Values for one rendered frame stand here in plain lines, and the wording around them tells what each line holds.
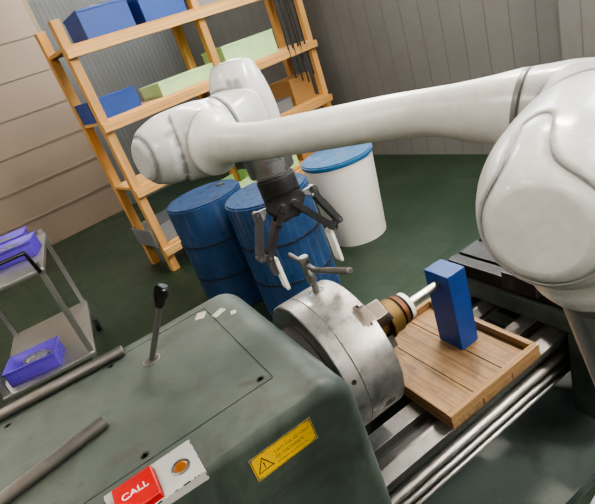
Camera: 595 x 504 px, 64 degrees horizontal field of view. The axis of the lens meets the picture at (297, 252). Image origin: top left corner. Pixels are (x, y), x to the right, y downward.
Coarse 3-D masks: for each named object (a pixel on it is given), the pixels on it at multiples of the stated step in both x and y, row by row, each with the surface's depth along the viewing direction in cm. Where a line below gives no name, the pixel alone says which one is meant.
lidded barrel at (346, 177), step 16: (368, 144) 378; (304, 160) 397; (320, 160) 381; (336, 160) 367; (352, 160) 359; (368, 160) 370; (320, 176) 368; (336, 176) 364; (352, 176) 365; (368, 176) 373; (320, 192) 379; (336, 192) 371; (352, 192) 371; (368, 192) 376; (320, 208) 394; (336, 208) 380; (352, 208) 377; (368, 208) 381; (352, 224) 384; (368, 224) 386; (384, 224) 401; (352, 240) 392; (368, 240) 392
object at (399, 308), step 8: (392, 296) 113; (400, 296) 112; (384, 304) 110; (392, 304) 109; (400, 304) 110; (408, 304) 110; (392, 312) 108; (400, 312) 109; (408, 312) 110; (392, 320) 107; (400, 320) 108; (408, 320) 110; (384, 328) 108; (392, 328) 109; (400, 328) 109
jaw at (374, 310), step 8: (368, 304) 98; (376, 304) 98; (360, 312) 96; (368, 312) 97; (376, 312) 98; (384, 312) 98; (360, 320) 95; (368, 320) 95; (376, 320) 97; (384, 320) 102
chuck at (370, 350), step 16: (336, 288) 100; (304, 304) 99; (320, 304) 97; (336, 304) 96; (352, 304) 96; (336, 320) 94; (352, 320) 94; (336, 336) 92; (352, 336) 92; (368, 336) 93; (384, 336) 94; (352, 352) 91; (368, 352) 92; (384, 352) 93; (368, 368) 92; (384, 368) 93; (400, 368) 95; (368, 384) 92; (384, 384) 94; (400, 384) 97; (384, 400) 96
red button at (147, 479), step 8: (144, 472) 67; (152, 472) 67; (128, 480) 67; (136, 480) 66; (144, 480) 66; (152, 480) 65; (120, 488) 66; (128, 488) 65; (136, 488) 65; (144, 488) 64; (152, 488) 64; (160, 488) 64; (112, 496) 65; (120, 496) 64; (128, 496) 64; (136, 496) 64; (144, 496) 63; (152, 496) 63; (160, 496) 63
